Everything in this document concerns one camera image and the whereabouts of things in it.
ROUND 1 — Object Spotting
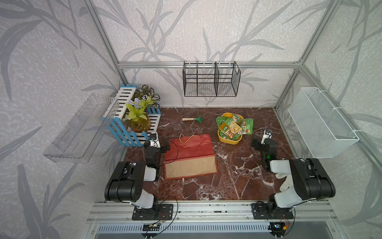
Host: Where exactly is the red paper bag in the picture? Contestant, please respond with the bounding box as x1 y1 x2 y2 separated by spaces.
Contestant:
164 134 218 180

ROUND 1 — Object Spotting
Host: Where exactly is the green soup packet front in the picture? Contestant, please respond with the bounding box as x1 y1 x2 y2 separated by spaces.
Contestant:
218 118 243 140

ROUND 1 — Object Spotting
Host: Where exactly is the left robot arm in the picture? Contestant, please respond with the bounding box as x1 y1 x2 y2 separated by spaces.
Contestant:
104 135 170 211

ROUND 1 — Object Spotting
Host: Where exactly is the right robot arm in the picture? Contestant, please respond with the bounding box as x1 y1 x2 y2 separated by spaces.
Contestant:
251 138 336 212

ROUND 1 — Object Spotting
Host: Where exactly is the glass vase with plants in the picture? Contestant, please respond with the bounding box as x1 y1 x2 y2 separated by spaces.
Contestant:
122 85 160 133

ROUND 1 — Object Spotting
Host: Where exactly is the white glove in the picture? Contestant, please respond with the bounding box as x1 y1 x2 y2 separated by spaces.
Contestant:
276 173 293 192

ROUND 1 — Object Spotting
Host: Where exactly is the green toy rake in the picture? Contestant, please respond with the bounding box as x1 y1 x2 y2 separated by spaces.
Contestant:
182 116 202 123

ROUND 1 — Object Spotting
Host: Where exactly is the blue white slatted rack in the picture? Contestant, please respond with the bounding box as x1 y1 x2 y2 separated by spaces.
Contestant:
108 85 161 147

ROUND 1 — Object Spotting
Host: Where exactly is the yellow plastic bowl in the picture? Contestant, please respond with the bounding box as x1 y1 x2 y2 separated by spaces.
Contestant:
216 113 244 145

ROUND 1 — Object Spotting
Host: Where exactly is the white mesh basket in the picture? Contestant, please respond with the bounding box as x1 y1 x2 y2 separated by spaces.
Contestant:
288 87 360 158

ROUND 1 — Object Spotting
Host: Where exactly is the clear acrylic shelf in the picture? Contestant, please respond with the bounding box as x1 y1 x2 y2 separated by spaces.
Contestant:
43 94 119 163

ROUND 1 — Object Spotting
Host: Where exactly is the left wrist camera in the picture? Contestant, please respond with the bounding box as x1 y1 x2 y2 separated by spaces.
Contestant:
149 133 160 148

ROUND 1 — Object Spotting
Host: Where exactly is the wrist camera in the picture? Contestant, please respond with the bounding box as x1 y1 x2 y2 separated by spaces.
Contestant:
261 129 272 144
149 133 160 148

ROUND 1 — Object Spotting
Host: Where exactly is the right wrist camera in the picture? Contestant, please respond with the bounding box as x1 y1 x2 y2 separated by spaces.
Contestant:
261 129 272 144

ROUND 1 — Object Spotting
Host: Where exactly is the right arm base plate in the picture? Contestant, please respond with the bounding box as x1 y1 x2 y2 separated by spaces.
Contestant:
251 201 294 220

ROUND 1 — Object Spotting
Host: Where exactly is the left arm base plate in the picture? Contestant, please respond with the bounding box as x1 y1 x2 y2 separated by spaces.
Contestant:
132 204 174 221

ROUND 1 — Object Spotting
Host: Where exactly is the aluminium front rail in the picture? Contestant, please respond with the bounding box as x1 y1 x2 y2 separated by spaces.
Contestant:
86 201 339 223

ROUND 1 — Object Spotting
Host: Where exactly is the black wire basket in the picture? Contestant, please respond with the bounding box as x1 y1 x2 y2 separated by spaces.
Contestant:
182 62 241 97

